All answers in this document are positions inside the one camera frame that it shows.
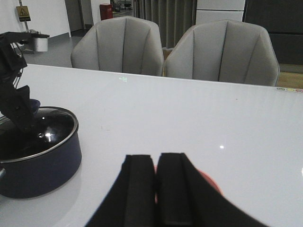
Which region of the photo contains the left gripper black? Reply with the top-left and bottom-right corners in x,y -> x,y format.
0,32 -> 34,132

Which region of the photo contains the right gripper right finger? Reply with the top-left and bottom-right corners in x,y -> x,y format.
156,153 -> 264,227

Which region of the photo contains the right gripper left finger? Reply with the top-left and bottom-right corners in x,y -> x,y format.
87,155 -> 155,227

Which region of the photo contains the pink bowl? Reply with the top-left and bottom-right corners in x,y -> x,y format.
154,165 -> 223,204

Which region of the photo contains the glass lid with blue knob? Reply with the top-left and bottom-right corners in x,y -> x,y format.
0,106 -> 79,163

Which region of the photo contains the white cylinder stand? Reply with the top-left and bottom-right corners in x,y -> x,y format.
24,29 -> 50,52

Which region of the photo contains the dark blue saucepan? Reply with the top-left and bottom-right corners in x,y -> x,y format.
0,106 -> 82,199

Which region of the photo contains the yellow warning sign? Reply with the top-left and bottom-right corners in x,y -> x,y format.
16,6 -> 31,22

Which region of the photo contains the left grey chair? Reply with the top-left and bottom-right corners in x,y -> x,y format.
71,16 -> 164,76

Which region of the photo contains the grey chair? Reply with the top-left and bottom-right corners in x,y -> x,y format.
164,20 -> 280,87
71,16 -> 164,76

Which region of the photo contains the red bin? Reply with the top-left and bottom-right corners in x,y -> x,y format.
99,3 -> 113,20

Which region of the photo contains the right grey chair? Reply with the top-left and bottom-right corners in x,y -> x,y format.
164,20 -> 280,87

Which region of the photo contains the white refrigerator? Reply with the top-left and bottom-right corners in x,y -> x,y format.
196,0 -> 245,25

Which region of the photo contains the dark grey counter cabinet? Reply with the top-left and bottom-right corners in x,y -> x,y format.
243,0 -> 303,65

